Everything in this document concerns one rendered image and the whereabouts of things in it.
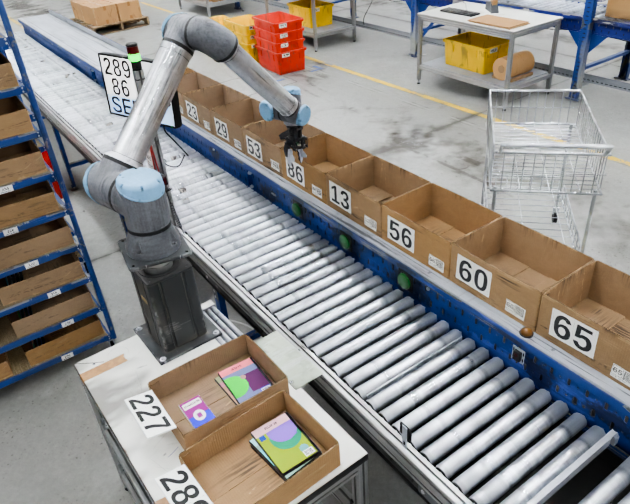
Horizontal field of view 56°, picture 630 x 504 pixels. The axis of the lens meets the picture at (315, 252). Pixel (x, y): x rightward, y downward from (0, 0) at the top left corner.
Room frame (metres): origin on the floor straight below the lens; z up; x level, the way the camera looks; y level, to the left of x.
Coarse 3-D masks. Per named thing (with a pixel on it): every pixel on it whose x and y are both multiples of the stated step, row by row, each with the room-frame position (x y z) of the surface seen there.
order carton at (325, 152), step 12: (312, 144) 2.89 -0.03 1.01; (324, 144) 2.93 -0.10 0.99; (336, 144) 2.86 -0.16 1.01; (348, 144) 2.78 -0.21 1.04; (312, 156) 2.89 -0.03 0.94; (324, 156) 2.93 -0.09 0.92; (336, 156) 2.87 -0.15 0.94; (348, 156) 2.78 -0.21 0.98; (360, 156) 2.70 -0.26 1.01; (312, 168) 2.54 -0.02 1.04; (324, 168) 2.84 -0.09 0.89; (336, 168) 2.83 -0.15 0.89; (288, 180) 2.74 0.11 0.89; (312, 180) 2.55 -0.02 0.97; (324, 180) 2.47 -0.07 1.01; (324, 192) 2.47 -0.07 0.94
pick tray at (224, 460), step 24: (264, 408) 1.29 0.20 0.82; (288, 408) 1.32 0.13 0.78; (216, 432) 1.19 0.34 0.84; (240, 432) 1.23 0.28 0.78; (312, 432) 1.22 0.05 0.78; (192, 456) 1.13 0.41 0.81; (216, 456) 1.17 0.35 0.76; (240, 456) 1.16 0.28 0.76; (336, 456) 1.10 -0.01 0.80; (216, 480) 1.08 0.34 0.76; (240, 480) 1.08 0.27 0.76; (264, 480) 1.07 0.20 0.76; (288, 480) 1.00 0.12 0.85; (312, 480) 1.05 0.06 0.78
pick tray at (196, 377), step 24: (240, 336) 1.61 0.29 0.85; (192, 360) 1.50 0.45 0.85; (216, 360) 1.55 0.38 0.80; (240, 360) 1.58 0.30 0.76; (264, 360) 1.52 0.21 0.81; (168, 384) 1.45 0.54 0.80; (192, 384) 1.48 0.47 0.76; (216, 384) 1.47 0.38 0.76; (288, 384) 1.39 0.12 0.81; (168, 408) 1.38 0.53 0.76; (216, 408) 1.36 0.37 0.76; (240, 408) 1.29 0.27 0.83; (192, 432) 1.20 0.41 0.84
